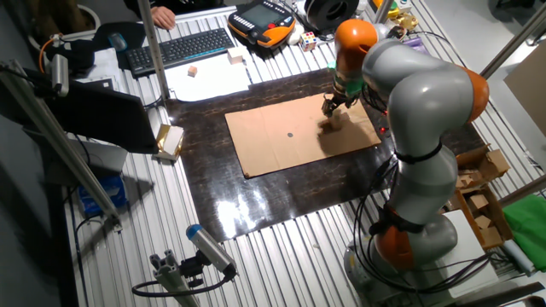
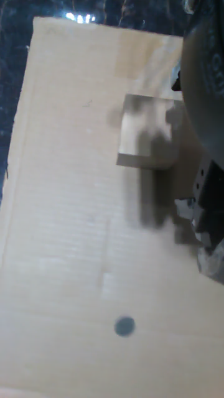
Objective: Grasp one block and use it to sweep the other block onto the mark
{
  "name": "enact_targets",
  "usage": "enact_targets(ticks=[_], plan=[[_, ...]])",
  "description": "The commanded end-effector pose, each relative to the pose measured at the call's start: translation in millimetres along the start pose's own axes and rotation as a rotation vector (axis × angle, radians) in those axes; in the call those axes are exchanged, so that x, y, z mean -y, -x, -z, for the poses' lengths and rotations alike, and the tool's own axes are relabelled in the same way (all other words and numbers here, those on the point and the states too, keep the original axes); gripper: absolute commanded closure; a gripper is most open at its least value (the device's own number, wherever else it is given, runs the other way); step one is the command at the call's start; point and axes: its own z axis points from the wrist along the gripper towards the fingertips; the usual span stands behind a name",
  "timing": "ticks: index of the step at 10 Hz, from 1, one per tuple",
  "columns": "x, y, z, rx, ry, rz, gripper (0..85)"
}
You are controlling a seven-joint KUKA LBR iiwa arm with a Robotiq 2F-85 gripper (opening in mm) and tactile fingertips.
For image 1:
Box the pale blue rolled sheet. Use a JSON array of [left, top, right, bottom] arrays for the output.
[[500, 238, 537, 277]]

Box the white rounded object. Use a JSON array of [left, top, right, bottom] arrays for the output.
[[287, 23, 305, 46]]

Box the person's black sleeved forearm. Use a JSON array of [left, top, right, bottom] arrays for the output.
[[123, 0, 226, 17]]

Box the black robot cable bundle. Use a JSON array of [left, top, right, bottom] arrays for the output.
[[351, 155, 496, 296]]

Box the open cardboard box with scraps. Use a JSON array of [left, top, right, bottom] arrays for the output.
[[452, 143, 512, 189], [451, 185, 515, 251]]

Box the blue tissue pack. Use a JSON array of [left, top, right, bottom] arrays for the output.
[[77, 174, 129, 217]]

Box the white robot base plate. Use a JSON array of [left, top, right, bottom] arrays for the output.
[[439, 208, 500, 299]]

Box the aluminium frame rail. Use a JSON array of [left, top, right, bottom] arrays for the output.
[[497, 173, 546, 209]]

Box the brass metal part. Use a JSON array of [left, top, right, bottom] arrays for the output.
[[390, 11, 420, 32]]

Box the slanted aluminium frame beam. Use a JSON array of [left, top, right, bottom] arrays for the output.
[[0, 59, 124, 232]]

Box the white paper sheet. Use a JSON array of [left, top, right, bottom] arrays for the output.
[[164, 53, 252, 103]]

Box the gold and white box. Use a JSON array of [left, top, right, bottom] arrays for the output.
[[153, 123, 186, 162]]

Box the dark marbled glossy board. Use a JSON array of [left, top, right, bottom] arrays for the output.
[[164, 67, 487, 244]]

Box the orange black teach pendant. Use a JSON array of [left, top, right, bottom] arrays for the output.
[[227, 0, 297, 49]]

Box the grey camera with blue cap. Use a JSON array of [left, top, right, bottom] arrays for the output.
[[185, 223, 238, 278]]

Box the brown cardboard panel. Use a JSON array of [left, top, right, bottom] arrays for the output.
[[502, 41, 546, 138]]

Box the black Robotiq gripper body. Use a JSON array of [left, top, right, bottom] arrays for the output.
[[328, 91, 357, 108]]

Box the black camera cable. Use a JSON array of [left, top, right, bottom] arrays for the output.
[[131, 272, 235, 298]]

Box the brown cardboard sheet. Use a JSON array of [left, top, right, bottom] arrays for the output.
[[224, 92, 383, 179]]

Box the black filament spool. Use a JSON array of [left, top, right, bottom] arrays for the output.
[[304, 0, 361, 32]]

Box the person's bare hand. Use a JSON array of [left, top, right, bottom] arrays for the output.
[[150, 6, 177, 31]]

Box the aluminium frame post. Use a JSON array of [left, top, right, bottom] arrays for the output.
[[136, 0, 171, 101], [479, 3, 546, 81], [374, 0, 396, 25]]

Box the purple plastic bag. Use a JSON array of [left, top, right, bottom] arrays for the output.
[[403, 36, 430, 55]]

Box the black mouse pad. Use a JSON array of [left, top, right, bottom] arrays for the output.
[[91, 20, 147, 53]]

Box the green cloth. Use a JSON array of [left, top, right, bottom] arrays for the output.
[[502, 194, 546, 273]]

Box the black laptop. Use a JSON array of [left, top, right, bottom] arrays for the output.
[[46, 80, 160, 155]]

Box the dark blue computer mouse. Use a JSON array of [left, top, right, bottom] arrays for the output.
[[107, 32, 129, 53]]

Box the orange cable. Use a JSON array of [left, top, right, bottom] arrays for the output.
[[38, 32, 64, 74]]

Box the Rubik's cube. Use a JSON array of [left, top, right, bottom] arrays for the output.
[[299, 31, 318, 53]]

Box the pale wooden cube block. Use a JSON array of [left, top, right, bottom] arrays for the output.
[[327, 109, 345, 131]]

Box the grey camera on beam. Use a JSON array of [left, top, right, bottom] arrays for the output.
[[49, 53, 71, 98]]

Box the aluminium profile camera stand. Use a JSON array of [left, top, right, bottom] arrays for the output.
[[148, 249, 202, 307]]

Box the black computer keyboard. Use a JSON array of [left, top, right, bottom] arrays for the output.
[[125, 27, 235, 78]]

